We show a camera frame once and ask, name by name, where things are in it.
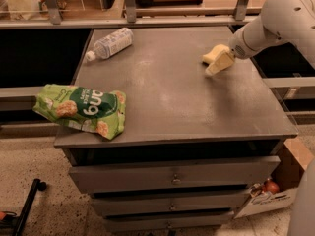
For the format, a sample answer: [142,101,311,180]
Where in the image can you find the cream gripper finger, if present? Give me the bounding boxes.
[206,51,235,76]

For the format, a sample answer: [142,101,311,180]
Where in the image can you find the yellow sponge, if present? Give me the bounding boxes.
[202,44,229,64]

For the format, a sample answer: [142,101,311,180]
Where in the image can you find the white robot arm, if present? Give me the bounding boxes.
[202,0,315,77]

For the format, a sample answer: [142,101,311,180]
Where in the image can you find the green rice chip bag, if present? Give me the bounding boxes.
[32,84,126,140]

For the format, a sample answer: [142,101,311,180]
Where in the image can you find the grey drawer cabinet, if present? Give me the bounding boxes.
[53,26,299,234]

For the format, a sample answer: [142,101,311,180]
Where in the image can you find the clear plastic water bottle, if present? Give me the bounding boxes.
[85,28,134,61]

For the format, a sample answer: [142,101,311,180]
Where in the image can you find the top grey drawer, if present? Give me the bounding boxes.
[69,156,280,193]

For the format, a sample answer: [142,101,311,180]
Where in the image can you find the grey drawer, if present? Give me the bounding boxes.
[92,190,249,217]
[69,156,280,193]
[105,211,234,232]

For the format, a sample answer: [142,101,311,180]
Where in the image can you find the red item in box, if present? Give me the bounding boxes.
[263,179,280,194]

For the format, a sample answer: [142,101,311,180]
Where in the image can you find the cardboard box on floor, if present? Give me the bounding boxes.
[236,138,314,218]

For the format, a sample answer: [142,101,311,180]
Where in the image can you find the bottom grey drawer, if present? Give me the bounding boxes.
[105,211,234,232]

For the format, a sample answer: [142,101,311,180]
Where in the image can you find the middle grey drawer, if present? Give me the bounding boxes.
[92,190,249,217]

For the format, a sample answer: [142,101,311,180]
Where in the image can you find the black metal stand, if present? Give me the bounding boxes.
[12,179,47,236]

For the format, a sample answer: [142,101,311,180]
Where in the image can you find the metal railing frame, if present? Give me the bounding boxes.
[0,0,315,30]

